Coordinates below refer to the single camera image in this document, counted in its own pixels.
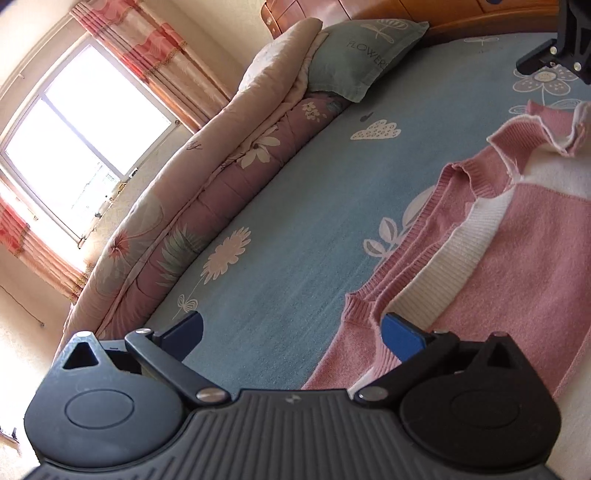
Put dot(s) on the pink patterned curtain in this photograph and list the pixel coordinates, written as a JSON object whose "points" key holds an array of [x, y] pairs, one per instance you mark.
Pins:
{"points": [[152, 50], [32, 240]]}

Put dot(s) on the bed with blue floral sheet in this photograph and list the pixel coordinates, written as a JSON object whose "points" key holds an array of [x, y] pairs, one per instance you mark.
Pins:
{"points": [[300, 194]]}

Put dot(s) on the grey-green flower print pillow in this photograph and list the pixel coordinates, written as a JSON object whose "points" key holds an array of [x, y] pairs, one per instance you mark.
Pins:
{"points": [[360, 60]]}

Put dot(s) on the wooden headboard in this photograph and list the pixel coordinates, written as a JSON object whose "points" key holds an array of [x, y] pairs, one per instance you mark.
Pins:
{"points": [[323, 9]]}

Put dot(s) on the pink and white knit sweater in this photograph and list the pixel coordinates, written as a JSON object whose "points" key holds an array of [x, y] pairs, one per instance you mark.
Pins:
{"points": [[531, 240]]}

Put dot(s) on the window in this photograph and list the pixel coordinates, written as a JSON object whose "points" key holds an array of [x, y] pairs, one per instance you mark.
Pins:
{"points": [[83, 138]]}

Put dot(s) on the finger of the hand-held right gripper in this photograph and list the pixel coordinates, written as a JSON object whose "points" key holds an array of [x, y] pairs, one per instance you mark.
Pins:
{"points": [[549, 57]]}

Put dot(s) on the folded pink floral quilt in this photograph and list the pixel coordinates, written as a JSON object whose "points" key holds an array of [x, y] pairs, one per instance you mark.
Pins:
{"points": [[184, 207]]}

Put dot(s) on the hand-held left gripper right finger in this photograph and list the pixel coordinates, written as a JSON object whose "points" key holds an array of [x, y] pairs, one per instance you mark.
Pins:
{"points": [[401, 337]]}

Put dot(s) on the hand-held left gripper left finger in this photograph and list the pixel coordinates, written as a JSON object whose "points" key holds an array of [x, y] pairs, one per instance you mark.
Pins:
{"points": [[187, 330]]}

